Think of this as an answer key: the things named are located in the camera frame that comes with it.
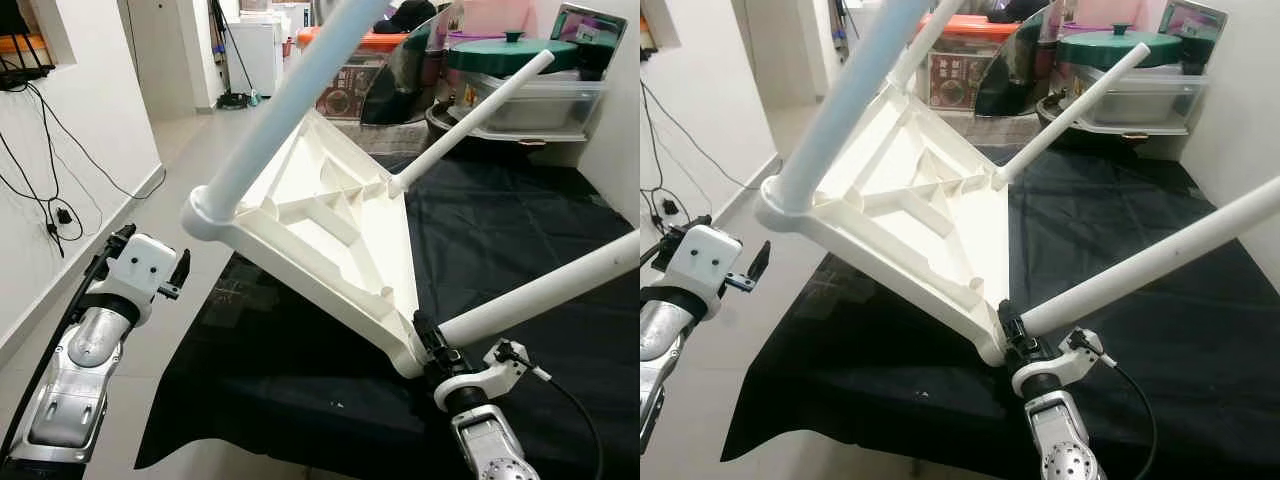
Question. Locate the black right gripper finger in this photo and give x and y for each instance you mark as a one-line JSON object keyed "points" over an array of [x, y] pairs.
{"points": [[427, 330], [1008, 320]]}

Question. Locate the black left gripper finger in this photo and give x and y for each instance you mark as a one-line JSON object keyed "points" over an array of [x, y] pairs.
{"points": [[181, 268], [759, 260]]}

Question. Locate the white plastic children table top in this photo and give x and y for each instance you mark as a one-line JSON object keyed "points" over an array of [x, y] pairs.
{"points": [[340, 230], [920, 210]]}

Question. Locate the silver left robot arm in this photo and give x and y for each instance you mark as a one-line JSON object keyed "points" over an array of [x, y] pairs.
{"points": [[660, 350], [80, 370]]}

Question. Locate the flat clear tape patch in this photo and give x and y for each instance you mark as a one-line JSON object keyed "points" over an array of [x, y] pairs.
{"points": [[830, 285], [232, 288]]}

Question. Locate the black power adapter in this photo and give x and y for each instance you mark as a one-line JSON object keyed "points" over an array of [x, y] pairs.
{"points": [[65, 215], [670, 207]]}

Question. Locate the black tablecloth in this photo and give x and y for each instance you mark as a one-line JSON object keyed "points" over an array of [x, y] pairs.
{"points": [[500, 220], [1100, 220]]}

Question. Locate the beige patterned bench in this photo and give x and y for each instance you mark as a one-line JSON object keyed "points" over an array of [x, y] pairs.
{"points": [[985, 128], [385, 138]]}

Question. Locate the white household appliance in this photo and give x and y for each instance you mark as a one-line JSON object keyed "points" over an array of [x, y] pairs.
{"points": [[260, 55], [862, 30]]}

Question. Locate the orange-lidded clear storage box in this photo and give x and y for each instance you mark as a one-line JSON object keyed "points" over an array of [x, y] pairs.
{"points": [[955, 85], [345, 95]]}

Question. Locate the grey clear plastic container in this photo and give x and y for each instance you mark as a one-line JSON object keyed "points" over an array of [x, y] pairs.
{"points": [[560, 105], [1165, 100]]}

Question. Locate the dark green round lid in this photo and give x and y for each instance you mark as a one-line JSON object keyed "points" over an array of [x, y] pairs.
{"points": [[1120, 48], [510, 55]]}

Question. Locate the black cap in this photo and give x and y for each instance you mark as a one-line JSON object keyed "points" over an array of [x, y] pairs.
{"points": [[1025, 8], [410, 15]]}

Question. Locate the pink plastic storage box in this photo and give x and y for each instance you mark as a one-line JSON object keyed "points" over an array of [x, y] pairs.
{"points": [[1110, 12], [500, 18]]}

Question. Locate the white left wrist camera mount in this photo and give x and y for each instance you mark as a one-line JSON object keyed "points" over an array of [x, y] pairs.
{"points": [[705, 260], [145, 270]]}

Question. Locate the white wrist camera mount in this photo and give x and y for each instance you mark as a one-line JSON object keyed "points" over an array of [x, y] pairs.
{"points": [[480, 378], [145, 270], [1055, 365], [705, 260]]}

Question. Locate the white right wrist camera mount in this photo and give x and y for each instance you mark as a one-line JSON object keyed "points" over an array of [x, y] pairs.
{"points": [[480, 378], [1055, 365]]}

